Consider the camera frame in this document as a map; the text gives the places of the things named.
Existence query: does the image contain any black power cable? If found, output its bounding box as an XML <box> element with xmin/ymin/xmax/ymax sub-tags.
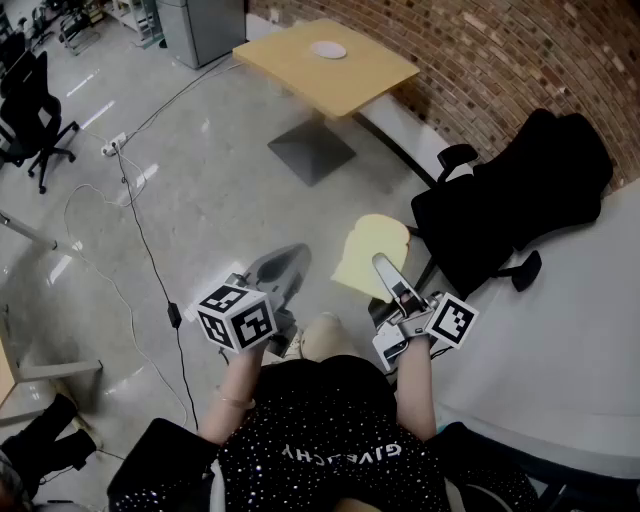
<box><xmin>114</xmin><ymin>142</ymin><xmax>201</xmax><ymax>431</ymax></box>

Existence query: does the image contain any person's right forearm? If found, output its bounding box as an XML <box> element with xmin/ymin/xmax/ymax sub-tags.
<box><xmin>394</xmin><ymin>339</ymin><xmax>439</xmax><ymax>444</ymax></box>

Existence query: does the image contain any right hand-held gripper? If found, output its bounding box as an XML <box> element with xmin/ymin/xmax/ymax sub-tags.
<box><xmin>368</xmin><ymin>253</ymin><xmax>480</xmax><ymax>372</ymax></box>

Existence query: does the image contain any black padded office chair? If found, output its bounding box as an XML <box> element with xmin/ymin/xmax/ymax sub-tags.
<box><xmin>410</xmin><ymin>108</ymin><xmax>615</xmax><ymax>301</ymax></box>

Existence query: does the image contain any thin bracelet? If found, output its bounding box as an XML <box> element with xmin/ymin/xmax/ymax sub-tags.
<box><xmin>214</xmin><ymin>384</ymin><xmax>257</xmax><ymax>410</ymax></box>

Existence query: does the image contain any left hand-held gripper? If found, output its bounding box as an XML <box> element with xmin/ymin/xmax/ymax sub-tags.
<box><xmin>194</xmin><ymin>243</ymin><xmax>311</xmax><ymax>360</ymax></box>

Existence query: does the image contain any desk with grey metal frame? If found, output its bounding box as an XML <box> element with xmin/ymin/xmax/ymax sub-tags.
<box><xmin>0</xmin><ymin>299</ymin><xmax>104</xmax><ymax>427</ymax></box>

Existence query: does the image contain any grey table pedestal base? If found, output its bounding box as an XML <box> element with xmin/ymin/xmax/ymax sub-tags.
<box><xmin>267</xmin><ymin>117</ymin><xmax>357</xmax><ymax>188</ymax></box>

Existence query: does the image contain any grey metal cabinet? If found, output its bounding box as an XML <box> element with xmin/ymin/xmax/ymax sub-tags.
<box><xmin>155</xmin><ymin>0</ymin><xmax>247</xmax><ymax>70</ymax></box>

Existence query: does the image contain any person's black speckled shirt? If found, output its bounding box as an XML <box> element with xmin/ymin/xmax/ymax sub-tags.
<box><xmin>107</xmin><ymin>355</ymin><xmax>541</xmax><ymax>512</ymax></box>

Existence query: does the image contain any black swivel office chair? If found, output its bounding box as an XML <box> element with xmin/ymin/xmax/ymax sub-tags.
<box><xmin>0</xmin><ymin>49</ymin><xmax>80</xmax><ymax>195</ymax></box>

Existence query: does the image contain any person's left forearm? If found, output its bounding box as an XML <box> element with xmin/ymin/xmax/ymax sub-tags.
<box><xmin>197</xmin><ymin>343</ymin><xmax>270</xmax><ymax>446</ymax></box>

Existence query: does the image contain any white shelving unit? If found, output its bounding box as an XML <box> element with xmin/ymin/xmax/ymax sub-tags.
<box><xmin>110</xmin><ymin>0</ymin><xmax>161</xmax><ymax>49</ymax></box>

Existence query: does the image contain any white cable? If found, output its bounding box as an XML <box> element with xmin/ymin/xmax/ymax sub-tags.
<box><xmin>63</xmin><ymin>149</ymin><xmax>189</xmax><ymax>426</ymax></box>

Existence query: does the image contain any white round plate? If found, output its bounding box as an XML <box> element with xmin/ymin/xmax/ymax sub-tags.
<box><xmin>309</xmin><ymin>40</ymin><xmax>348</xmax><ymax>61</ymax></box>

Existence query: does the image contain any grey cable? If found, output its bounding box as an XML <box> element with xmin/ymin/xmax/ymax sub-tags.
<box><xmin>124</xmin><ymin>54</ymin><xmax>246</xmax><ymax>139</ymax></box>

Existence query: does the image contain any pale yellow bread slice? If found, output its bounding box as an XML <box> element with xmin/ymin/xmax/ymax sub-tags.
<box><xmin>329</xmin><ymin>213</ymin><xmax>413</xmax><ymax>304</ymax></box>

